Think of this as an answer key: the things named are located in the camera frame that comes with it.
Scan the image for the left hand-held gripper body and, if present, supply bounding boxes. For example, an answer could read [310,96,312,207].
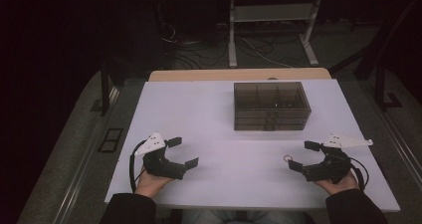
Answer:
[133,131,187,181]

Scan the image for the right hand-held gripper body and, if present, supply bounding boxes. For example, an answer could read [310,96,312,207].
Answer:
[301,132,374,185]

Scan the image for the smoky transparent drawer box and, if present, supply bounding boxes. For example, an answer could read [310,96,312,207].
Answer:
[233,81,313,132]

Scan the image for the person's left hand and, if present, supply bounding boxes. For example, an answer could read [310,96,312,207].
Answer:
[133,165,175,198]

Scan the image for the person's right hand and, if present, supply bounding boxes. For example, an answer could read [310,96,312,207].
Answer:
[313,170,360,196]

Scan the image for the person's legs in jeans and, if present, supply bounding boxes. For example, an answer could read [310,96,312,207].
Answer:
[180,209,307,224]

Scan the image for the black floor socket plate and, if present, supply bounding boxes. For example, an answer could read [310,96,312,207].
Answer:
[98,127,124,154]

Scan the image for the dark metal stand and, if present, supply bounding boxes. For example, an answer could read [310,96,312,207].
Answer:
[327,0,422,112]
[91,59,127,117]

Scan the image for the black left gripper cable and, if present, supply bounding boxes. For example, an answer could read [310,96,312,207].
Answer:
[128,138,147,194]

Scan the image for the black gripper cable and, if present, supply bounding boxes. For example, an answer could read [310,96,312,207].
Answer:
[347,156,370,191]
[128,138,147,194]

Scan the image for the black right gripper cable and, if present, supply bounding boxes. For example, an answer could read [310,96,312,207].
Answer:
[347,156,370,191]

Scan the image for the tangle of dark floor cables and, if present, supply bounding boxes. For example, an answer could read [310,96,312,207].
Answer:
[158,20,300,70]

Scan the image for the white floor cable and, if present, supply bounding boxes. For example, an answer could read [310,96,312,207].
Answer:
[244,37,294,69]

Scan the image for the white metal desk frame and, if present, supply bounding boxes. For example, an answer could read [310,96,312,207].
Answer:
[228,0,324,69]

